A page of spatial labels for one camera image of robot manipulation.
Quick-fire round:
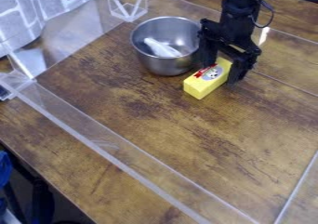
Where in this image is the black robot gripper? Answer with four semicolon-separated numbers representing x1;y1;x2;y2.
198;0;263;85

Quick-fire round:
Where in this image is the yellow butter block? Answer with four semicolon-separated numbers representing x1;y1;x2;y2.
183;57;231;99

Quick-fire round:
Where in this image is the stainless steel bowl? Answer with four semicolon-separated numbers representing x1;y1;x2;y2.
131;16;200;76

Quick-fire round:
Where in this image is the grey white patterned cloth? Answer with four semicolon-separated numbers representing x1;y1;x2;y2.
0;0;89;58

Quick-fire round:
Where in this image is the blue object at edge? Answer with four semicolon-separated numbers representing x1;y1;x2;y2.
0;151;12;188

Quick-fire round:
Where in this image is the clear acrylic corner bracket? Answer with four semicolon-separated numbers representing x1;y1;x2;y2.
107;0;148;22

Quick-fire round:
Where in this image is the clear acrylic barrier wall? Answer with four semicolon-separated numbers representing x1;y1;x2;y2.
0;0;260;224

